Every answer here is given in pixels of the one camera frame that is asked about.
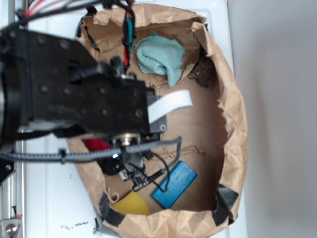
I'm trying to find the brown paper bag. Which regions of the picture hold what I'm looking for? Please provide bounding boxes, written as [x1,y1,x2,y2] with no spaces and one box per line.
[76,3,248,238]

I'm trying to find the light blue cloth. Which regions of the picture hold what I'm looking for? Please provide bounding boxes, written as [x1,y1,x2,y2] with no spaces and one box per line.
[135,32,185,87]

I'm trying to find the white ribbon cable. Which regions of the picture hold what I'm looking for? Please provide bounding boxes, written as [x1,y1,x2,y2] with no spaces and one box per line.
[147,89,193,125]

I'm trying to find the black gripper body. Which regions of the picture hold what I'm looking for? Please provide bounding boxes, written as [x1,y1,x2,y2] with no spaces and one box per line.
[74,61,168,191]

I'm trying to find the red paper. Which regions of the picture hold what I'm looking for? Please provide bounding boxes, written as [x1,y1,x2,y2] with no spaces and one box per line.
[82,139,111,151]

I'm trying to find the red and black wires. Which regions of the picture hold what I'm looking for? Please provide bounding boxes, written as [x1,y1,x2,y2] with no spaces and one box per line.
[14,0,137,72]

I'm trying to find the aluminium frame rail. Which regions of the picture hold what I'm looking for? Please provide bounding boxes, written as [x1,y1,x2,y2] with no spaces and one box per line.
[0,0,28,238]

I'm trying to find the grey braided cable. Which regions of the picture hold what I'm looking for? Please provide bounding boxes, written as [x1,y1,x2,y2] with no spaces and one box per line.
[0,136,183,166]

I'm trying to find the yellow sponge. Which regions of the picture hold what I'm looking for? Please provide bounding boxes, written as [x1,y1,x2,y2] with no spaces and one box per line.
[112,191,151,215]

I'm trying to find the black metal bracket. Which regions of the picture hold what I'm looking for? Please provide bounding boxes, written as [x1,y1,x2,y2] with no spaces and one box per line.
[0,159,15,185]

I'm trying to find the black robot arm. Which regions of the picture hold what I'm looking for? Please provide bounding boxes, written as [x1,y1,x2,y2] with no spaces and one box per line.
[0,29,169,191]

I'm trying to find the dark brown crumpled object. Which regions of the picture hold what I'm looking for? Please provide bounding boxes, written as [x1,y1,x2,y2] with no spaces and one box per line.
[188,45,217,88]

